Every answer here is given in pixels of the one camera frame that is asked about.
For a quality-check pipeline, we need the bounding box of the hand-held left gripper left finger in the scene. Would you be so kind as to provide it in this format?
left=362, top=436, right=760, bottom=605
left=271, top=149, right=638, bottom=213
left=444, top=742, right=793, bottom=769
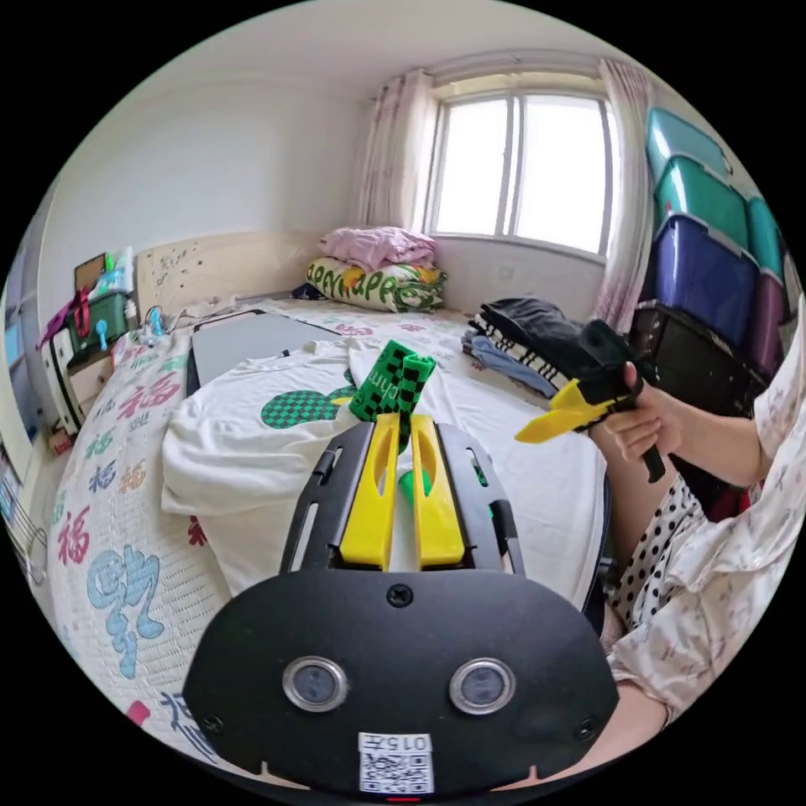
left=339, top=417, right=405, bottom=572

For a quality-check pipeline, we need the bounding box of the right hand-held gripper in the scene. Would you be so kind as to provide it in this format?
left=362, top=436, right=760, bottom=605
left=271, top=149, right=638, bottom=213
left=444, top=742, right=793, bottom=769
left=514, top=319, right=667, bottom=484

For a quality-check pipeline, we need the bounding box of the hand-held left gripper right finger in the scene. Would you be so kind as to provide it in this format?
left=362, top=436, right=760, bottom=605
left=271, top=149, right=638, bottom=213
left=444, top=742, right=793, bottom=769
left=410, top=417, right=467, bottom=572

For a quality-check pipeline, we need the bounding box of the white shirt with green checks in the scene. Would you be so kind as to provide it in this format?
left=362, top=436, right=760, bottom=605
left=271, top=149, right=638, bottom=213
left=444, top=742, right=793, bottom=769
left=160, top=337, right=610, bottom=625

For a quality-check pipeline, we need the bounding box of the person's right forearm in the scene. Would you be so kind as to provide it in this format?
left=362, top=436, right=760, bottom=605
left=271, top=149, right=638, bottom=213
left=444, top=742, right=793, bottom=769
left=677, top=396, right=774, bottom=491

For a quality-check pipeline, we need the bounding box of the person's left forearm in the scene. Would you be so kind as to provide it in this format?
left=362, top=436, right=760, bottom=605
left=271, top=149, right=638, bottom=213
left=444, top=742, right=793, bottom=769
left=490, top=683, right=673, bottom=796

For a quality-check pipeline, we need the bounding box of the person's right hand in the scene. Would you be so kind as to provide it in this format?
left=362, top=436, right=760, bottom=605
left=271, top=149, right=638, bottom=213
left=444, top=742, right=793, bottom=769
left=599, top=362, right=688, bottom=467

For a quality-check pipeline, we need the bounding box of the pile of clothes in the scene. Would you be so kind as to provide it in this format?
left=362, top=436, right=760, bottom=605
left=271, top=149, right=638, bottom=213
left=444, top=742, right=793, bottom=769
left=461, top=296, right=607, bottom=406

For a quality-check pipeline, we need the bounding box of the black storage box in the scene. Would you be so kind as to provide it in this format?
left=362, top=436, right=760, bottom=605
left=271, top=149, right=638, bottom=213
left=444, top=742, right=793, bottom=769
left=628, top=301, right=768, bottom=420

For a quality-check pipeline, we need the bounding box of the blue storage box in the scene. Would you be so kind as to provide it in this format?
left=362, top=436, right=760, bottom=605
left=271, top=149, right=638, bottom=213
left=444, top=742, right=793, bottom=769
left=650, top=213, right=762, bottom=346

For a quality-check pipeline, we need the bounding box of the grey flat board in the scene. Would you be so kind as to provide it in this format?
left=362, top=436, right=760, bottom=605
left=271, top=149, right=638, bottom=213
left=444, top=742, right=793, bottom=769
left=185, top=308, right=353, bottom=399

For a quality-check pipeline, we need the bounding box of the folded quilt with green print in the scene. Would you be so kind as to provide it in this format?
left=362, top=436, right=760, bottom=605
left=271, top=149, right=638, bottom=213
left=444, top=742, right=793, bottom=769
left=305, top=256, right=450, bottom=315

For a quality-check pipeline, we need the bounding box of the purple storage box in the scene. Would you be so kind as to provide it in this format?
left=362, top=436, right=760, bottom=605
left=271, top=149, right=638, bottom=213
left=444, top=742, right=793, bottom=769
left=747, top=269, right=791, bottom=382

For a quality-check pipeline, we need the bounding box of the person's body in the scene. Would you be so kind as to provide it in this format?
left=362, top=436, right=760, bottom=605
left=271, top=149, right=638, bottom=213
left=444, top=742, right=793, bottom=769
left=603, top=301, right=806, bottom=725

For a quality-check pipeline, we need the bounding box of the pale pink curtain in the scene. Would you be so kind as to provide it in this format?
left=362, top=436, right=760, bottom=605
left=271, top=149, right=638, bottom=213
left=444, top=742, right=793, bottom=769
left=590, top=56, right=660, bottom=336
left=357, top=67, right=440, bottom=239

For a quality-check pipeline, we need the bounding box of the window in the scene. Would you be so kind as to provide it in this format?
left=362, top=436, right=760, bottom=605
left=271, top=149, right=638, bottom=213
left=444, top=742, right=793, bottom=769
left=420, top=90, right=622, bottom=258

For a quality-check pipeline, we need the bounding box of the pink folded blanket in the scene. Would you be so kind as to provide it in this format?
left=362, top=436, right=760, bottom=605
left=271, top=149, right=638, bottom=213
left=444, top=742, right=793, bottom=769
left=317, top=226, right=439, bottom=275

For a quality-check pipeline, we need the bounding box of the green storage box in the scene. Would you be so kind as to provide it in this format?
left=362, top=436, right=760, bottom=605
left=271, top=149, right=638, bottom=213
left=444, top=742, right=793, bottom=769
left=653, top=155, right=767, bottom=254

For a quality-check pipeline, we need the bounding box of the bed with printed quilt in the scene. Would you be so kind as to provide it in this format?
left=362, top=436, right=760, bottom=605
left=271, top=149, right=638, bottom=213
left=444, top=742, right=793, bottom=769
left=47, top=229, right=621, bottom=769

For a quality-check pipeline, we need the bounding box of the teal storage box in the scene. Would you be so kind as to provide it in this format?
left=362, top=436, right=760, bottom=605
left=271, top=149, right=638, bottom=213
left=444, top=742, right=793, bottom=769
left=644, top=107, right=735, bottom=185
left=746, top=195, right=787, bottom=280

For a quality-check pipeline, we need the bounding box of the wooden bedside cabinet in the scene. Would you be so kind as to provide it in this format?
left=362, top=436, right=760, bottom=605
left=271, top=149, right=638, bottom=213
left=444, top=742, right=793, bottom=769
left=36, top=245, right=141, bottom=437

